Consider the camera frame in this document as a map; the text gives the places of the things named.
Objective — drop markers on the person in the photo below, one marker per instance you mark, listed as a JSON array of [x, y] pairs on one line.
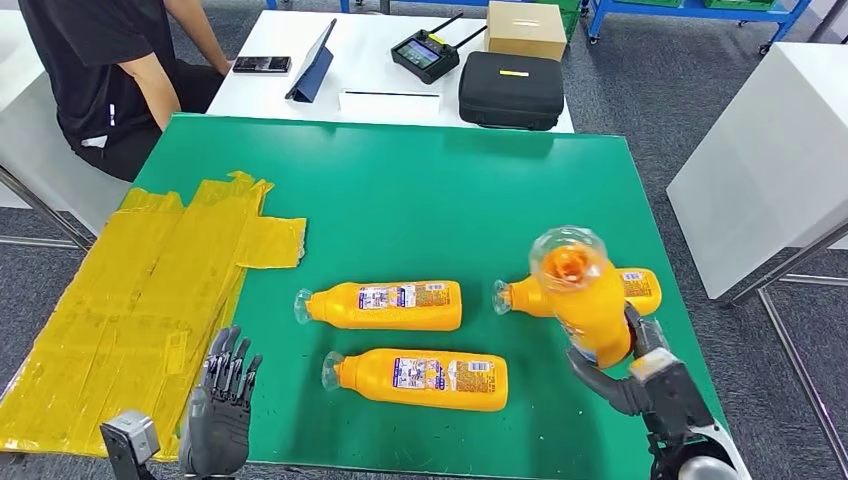
[[86, 66]]

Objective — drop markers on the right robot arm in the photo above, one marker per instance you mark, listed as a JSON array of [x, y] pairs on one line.
[[702, 464]]

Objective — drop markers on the black smartphone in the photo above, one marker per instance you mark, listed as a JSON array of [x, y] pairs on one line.
[[262, 64]]

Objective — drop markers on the tablet with blue cover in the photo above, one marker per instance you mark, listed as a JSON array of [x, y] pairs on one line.
[[311, 76]]

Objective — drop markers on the yellow plastic sheet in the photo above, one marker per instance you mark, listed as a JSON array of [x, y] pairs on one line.
[[132, 298]]

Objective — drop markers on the blue metal rack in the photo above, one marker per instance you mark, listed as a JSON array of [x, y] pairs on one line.
[[344, 5], [696, 10]]

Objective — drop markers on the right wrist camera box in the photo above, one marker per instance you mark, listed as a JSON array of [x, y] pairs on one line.
[[676, 404]]

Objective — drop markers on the white flat box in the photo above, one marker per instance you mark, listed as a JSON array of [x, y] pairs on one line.
[[391, 109]]

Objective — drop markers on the cardboard box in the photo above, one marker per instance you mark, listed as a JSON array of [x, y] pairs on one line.
[[523, 36]]

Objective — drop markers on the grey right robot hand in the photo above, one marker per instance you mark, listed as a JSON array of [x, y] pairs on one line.
[[613, 394]]

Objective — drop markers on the black carry case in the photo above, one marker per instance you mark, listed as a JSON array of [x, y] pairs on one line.
[[510, 93]]

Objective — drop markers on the green crate stack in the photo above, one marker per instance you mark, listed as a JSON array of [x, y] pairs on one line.
[[571, 20]]

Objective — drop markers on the orange bottle clear cap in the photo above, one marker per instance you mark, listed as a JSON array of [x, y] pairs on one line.
[[590, 311], [646, 291], [397, 318], [411, 397]]

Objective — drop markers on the green table mat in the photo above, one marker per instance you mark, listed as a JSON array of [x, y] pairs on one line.
[[430, 212]]

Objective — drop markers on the black remote controller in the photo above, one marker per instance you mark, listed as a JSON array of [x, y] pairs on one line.
[[424, 56]]

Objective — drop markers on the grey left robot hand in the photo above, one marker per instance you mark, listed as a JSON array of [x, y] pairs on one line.
[[218, 424]]

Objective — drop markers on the white desk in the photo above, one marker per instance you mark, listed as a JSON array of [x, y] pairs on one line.
[[364, 46]]

